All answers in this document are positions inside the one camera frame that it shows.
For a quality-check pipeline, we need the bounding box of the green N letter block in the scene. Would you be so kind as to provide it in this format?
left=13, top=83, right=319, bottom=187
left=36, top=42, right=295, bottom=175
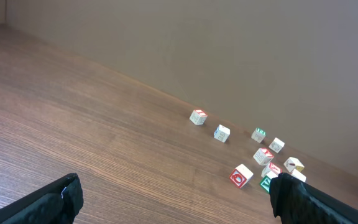
left=251, top=128, right=266, bottom=143

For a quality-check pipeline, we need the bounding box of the red I letter block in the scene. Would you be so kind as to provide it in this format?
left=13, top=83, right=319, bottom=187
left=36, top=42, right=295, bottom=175
left=190, top=110, right=208, bottom=126

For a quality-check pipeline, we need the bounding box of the red Y letter block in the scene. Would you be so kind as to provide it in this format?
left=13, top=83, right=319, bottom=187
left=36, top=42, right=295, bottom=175
left=261, top=162, right=282, bottom=177

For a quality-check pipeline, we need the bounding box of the red A letter block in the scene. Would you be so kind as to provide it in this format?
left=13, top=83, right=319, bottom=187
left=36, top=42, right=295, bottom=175
left=253, top=148, right=274, bottom=166

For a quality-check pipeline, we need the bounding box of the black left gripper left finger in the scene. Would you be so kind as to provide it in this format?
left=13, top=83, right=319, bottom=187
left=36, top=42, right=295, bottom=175
left=0, top=173, right=84, bottom=224

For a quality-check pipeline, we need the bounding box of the yellow edged wooden block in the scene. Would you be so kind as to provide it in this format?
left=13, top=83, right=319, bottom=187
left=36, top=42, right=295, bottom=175
left=283, top=157, right=305, bottom=172

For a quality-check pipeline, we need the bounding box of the plain white wooden block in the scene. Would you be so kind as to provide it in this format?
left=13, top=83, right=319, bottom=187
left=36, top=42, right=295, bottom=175
left=269, top=138, right=285, bottom=153

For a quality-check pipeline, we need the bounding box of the red O letter block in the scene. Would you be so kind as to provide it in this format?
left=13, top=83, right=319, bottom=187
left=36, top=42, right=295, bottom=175
left=229, top=164, right=254, bottom=189

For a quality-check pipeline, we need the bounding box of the white block behind finger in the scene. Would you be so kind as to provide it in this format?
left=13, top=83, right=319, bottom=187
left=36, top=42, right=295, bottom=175
left=290, top=169, right=306, bottom=182

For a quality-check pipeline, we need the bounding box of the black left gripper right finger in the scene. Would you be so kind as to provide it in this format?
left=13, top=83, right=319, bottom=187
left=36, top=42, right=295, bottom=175
left=269, top=173, right=358, bottom=224

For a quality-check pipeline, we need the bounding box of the green edged picture block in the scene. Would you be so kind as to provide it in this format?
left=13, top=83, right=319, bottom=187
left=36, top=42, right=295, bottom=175
left=259, top=173, right=277, bottom=193

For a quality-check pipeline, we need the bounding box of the white number 2 block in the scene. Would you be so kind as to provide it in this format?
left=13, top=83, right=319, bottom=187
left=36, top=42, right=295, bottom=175
left=214, top=124, right=231, bottom=142

